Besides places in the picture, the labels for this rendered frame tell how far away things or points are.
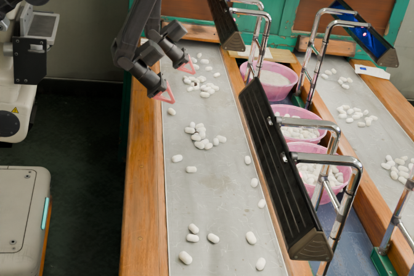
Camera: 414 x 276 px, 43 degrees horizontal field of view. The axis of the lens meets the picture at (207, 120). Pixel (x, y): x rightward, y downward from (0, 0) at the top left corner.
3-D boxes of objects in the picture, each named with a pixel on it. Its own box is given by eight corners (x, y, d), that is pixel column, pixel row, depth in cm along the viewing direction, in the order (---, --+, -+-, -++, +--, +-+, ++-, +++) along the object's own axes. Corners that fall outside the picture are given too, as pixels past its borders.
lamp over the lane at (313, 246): (289, 261, 92) (298, 230, 88) (237, 98, 145) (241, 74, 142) (332, 263, 93) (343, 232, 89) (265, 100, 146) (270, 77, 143)
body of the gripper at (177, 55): (186, 50, 212) (174, 37, 209) (188, 60, 204) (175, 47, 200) (174, 60, 214) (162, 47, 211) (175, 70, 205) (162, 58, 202)
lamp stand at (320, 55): (302, 122, 217) (329, 20, 196) (290, 100, 234) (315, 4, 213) (344, 126, 220) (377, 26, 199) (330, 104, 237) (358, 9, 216)
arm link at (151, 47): (111, 47, 168) (114, 61, 162) (137, 24, 165) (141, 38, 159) (136, 67, 176) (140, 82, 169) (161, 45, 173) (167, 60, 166)
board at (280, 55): (228, 56, 245) (229, 54, 244) (225, 45, 257) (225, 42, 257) (296, 63, 250) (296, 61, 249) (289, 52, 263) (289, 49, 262)
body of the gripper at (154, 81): (164, 74, 178) (149, 60, 175) (165, 88, 169) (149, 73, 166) (150, 86, 180) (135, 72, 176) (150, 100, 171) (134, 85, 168)
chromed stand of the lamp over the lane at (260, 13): (207, 114, 211) (225, 8, 189) (202, 92, 228) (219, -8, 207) (252, 118, 214) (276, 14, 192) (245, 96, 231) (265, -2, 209)
